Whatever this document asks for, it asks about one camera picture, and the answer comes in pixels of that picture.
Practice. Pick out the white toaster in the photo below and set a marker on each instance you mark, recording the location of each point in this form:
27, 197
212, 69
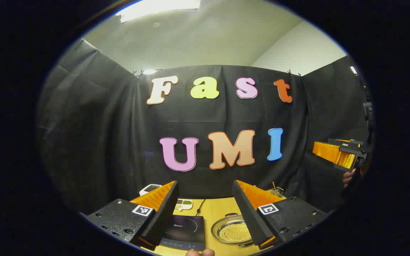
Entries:
150, 188

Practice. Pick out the black induction cooktop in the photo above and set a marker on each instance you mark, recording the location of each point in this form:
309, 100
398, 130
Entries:
187, 231

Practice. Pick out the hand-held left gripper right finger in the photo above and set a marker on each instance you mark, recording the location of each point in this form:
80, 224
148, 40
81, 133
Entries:
246, 217

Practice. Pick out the ceiling light panel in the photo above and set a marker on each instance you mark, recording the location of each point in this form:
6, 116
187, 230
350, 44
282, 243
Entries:
155, 9

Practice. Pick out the small glass jar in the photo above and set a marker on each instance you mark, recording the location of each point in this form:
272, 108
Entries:
279, 192

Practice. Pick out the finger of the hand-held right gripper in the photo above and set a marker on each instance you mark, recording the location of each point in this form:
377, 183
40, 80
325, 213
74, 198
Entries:
333, 153

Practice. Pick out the white divided bean dish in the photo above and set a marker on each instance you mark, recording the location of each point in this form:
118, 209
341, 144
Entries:
187, 203

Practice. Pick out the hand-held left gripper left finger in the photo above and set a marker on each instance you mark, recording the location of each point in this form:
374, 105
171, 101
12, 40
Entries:
166, 213

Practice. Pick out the pile of yellow beans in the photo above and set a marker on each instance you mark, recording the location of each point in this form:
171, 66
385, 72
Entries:
235, 233

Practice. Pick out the stainless steel pot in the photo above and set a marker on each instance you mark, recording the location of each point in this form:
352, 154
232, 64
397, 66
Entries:
226, 222

